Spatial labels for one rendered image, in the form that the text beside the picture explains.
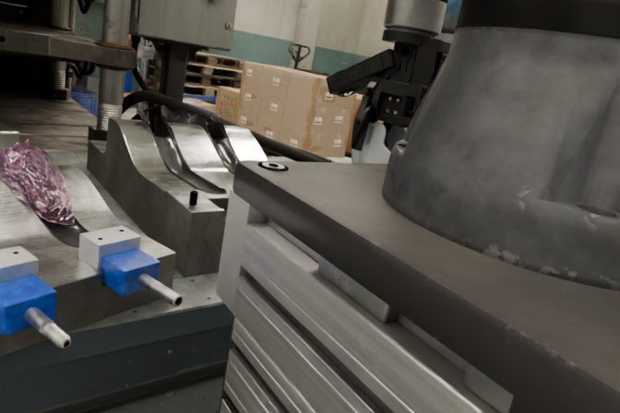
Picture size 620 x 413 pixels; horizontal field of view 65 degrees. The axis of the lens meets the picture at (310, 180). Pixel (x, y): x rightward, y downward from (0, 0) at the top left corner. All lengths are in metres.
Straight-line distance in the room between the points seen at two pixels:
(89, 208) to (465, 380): 0.54
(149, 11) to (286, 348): 1.25
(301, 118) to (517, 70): 4.51
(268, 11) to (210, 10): 7.19
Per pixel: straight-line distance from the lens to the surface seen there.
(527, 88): 0.20
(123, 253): 0.55
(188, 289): 0.63
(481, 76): 0.21
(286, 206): 0.22
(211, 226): 0.64
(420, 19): 0.64
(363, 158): 0.65
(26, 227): 0.63
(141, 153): 0.84
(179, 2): 1.51
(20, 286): 0.49
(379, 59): 0.67
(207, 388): 0.77
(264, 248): 0.33
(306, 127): 4.65
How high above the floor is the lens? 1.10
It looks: 14 degrees down
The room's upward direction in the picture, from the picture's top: 10 degrees clockwise
